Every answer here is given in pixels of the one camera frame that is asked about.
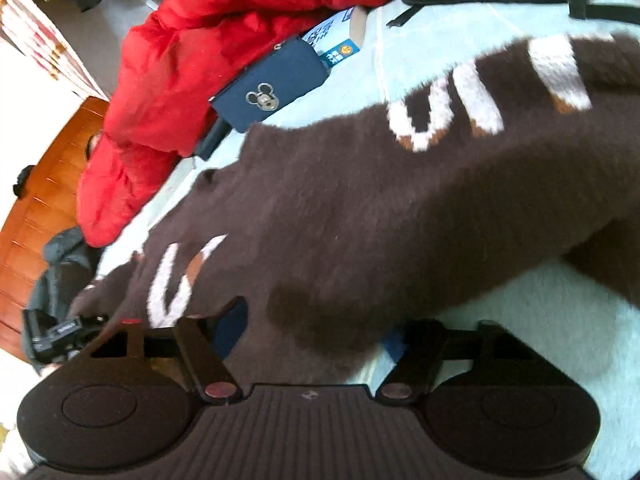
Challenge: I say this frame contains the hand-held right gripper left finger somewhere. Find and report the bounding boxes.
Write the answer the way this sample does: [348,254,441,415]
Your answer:
[75,296,250,405]

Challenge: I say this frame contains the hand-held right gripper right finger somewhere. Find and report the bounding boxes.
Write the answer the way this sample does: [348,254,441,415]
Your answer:
[374,319,543,406]

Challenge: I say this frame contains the brown fuzzy sweater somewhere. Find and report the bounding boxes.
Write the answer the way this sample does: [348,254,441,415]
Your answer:
[67,32,640,391]

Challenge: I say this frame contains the dark grey jacket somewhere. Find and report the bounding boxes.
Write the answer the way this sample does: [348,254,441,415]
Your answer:
[25,225,103,376]

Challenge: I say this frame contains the wooden headboard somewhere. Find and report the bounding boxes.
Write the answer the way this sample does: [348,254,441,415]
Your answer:
[0,97,111,361]

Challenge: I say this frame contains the small black object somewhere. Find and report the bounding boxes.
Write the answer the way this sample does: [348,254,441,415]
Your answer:
[12,165,36,198]

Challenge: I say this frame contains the blue mouse-print pouch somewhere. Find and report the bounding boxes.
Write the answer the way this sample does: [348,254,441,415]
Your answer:
[209,35,328,135]

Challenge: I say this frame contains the red quilt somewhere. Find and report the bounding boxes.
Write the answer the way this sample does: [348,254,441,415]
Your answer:
[75,0,396,248]

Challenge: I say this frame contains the pink patterned curtain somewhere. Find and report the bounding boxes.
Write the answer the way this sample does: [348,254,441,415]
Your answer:
[0,0,108,101]

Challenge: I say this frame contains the blue and white small box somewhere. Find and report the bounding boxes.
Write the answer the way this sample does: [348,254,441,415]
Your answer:
[300,6,371,77]

